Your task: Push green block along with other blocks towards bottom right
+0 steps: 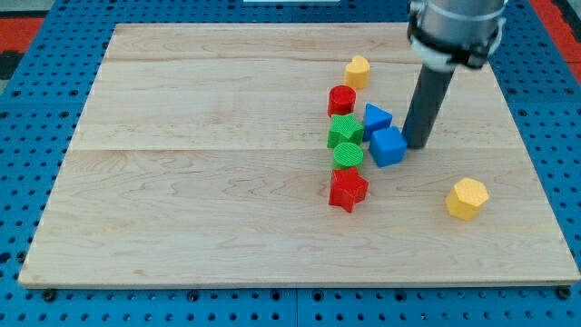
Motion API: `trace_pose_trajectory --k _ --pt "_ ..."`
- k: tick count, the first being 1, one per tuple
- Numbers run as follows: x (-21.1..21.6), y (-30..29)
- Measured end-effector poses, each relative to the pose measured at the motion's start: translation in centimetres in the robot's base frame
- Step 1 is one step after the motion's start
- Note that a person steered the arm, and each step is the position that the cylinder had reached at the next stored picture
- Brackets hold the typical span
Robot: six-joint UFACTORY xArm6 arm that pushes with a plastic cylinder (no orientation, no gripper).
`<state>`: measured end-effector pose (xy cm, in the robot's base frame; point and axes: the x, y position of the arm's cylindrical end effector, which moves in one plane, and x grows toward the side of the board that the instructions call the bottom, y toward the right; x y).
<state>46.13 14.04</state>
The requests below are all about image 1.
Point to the green star block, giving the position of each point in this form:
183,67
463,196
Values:
344,129

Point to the red star block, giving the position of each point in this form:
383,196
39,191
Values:
347,188

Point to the green cylinder block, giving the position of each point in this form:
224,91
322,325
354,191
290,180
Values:
347,155

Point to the red cylinder block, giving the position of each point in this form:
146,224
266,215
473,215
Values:
341,100

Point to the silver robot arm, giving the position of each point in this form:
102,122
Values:
447,34

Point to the wooden board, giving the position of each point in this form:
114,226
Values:
200,160

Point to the blue cube block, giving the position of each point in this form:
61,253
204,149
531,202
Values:
387,146

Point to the yellow hexagon block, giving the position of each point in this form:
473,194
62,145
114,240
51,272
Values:
466,199

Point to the blue triangle block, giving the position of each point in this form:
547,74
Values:
375,118

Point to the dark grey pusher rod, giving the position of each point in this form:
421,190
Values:
429,93

